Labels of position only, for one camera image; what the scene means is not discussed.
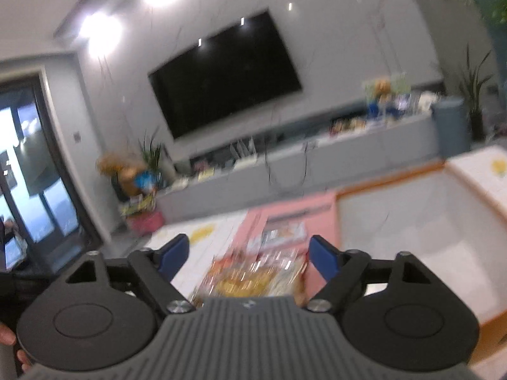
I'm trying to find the yellow popcorn snack bag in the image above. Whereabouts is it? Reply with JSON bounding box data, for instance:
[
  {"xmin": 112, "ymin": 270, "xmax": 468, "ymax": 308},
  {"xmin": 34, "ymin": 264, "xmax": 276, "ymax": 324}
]
[{"xmin": 192, "ymin": 250, "xmax": 308, "ymax": 308}]

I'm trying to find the person left hand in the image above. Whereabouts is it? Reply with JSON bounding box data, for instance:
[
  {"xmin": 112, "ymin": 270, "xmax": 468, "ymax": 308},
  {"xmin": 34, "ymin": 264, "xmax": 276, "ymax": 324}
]
[{"xmin": 0, "ymin": 323, "xmax": 32, "ymax": 373}]

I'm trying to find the pink basket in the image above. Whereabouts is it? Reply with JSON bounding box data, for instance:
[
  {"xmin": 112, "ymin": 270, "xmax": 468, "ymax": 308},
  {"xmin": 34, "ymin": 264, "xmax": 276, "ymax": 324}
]
[{"xmin": 125, "ymin": 211, "xmax": 165, "ymax": 236}]

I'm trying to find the pink restaurant mat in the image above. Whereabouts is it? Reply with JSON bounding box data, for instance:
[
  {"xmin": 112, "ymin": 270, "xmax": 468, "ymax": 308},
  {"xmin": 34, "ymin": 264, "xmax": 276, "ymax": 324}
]
[{"xmin": 233, "ymin": 189, "xmax": 340, "ymax": 286}]

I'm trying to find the lemon pattern white tablecloth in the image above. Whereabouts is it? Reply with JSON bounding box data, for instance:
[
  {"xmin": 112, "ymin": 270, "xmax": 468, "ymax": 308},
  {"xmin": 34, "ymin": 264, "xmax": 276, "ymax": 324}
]
[{"xmin": 149, "ymin": 143, "xmax": 507, "ymax": 298}]

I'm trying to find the white carrot snack packet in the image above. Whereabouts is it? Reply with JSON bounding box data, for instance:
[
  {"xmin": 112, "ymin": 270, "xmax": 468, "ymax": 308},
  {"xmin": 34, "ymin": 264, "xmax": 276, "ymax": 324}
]
[{"xmin": 260, "ymin": 222, "xmax": 307, "ymax": 250}]

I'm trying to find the potted plant left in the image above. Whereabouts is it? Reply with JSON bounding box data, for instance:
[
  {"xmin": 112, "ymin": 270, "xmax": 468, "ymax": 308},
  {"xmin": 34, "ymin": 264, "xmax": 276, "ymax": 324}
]
[{"xmin": 138, "ymin": 128, "xmax": 163, "ymax": 183}]

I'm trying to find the potted plant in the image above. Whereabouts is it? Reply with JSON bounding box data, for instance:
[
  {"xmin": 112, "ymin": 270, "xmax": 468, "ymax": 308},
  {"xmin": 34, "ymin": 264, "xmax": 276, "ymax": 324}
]
[
  {"xmin": 458, "ymin": 45, "xmax": 494, "ymax": 142},
  {"xmin": 138, "ymin": 128, "xmax": 163, "ymax": 183}
]

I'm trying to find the golden vase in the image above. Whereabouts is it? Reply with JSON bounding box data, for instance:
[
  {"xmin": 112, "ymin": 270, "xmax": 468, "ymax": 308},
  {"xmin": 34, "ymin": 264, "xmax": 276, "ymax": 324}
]
[{"xmin": 96, "ymin": 152, "xmax": 147, "ymax": 198}]

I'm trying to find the orange cardboard box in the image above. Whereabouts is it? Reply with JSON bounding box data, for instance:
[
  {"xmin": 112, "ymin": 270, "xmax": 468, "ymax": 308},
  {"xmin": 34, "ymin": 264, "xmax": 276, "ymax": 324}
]
[{"xmin": 337, "ymin": 164, "xmax": 506, "ymax": 364}]

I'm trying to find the grey tv console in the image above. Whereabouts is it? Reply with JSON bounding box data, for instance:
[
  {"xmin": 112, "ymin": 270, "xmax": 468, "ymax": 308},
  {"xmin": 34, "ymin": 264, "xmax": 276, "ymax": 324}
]
[{"xmin": 157, "ymin": 114, "xmax": 438, "ymax": 223}]

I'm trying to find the white wifi router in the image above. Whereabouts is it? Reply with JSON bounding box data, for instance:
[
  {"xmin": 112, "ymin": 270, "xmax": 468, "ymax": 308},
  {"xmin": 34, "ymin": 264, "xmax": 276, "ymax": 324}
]
[{"xmin": 229, "ymin": 136, "xmax": 258, "ymax": 170}]

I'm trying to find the blue grey trash bin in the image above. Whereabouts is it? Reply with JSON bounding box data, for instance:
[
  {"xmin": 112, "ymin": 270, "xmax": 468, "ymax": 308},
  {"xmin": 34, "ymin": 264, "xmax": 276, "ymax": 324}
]
[{"xmin": 431, "ymin": 96, "xmax": 471, "ymax": 159}]

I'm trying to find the brown teddy bear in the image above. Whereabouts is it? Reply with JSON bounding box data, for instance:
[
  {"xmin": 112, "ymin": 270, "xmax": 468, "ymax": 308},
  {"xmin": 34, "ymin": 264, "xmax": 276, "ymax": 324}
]
[{"xmin": 373, "ymin": 78, "xmax": 393, "ymax": 100}]

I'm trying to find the potted plant right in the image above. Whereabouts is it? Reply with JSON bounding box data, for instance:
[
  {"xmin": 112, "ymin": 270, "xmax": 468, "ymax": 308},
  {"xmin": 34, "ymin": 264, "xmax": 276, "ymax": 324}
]
[{"xmin": 458, "ymin": 45, "xmax": 494, "ymax": 142}]

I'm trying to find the black cable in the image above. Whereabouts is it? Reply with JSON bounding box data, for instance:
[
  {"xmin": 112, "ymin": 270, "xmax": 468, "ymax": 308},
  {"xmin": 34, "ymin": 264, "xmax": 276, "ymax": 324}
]
[{"xmin": 262, "ymin": 106, "xmax": 314, "ymax": 189}]

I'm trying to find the black wall television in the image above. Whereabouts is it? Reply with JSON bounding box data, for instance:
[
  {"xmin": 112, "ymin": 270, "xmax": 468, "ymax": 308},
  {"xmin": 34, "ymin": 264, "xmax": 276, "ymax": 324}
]
[{"xmin": 149, "ymin": 10, "xmax": 303, "ymax": 139}]

